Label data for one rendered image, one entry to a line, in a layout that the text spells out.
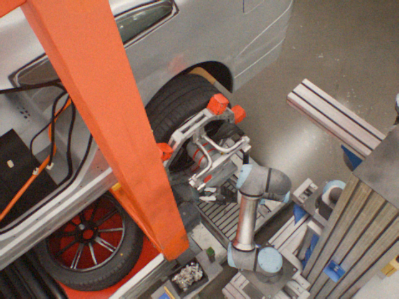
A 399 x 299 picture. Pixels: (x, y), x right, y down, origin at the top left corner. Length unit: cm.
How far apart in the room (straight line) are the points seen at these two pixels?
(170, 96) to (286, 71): 174
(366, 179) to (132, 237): 186
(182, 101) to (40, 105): 89
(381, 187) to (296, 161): 229
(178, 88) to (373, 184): 146
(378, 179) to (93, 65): 86
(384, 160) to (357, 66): 282
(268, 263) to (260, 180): 42
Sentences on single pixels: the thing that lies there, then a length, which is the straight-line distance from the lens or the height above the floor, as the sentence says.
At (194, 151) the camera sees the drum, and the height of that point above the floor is 90.
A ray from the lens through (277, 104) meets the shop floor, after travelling 396.
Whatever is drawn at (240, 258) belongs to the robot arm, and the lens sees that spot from 236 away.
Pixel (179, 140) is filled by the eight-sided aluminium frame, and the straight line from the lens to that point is 253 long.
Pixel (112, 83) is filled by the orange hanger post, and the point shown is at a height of 227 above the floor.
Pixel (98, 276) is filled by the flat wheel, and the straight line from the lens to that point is 301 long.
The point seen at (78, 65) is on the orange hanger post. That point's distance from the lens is 123.
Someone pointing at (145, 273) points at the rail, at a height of 39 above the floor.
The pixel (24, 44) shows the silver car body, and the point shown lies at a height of 190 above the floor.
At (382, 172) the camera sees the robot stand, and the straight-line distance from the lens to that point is 148.
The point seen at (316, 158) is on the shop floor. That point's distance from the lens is 375.
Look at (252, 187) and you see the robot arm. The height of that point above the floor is 131.
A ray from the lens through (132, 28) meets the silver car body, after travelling 218.
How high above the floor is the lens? 332
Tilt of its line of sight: 62 degrees down
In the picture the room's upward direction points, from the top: 9 degrees counter-clockwise
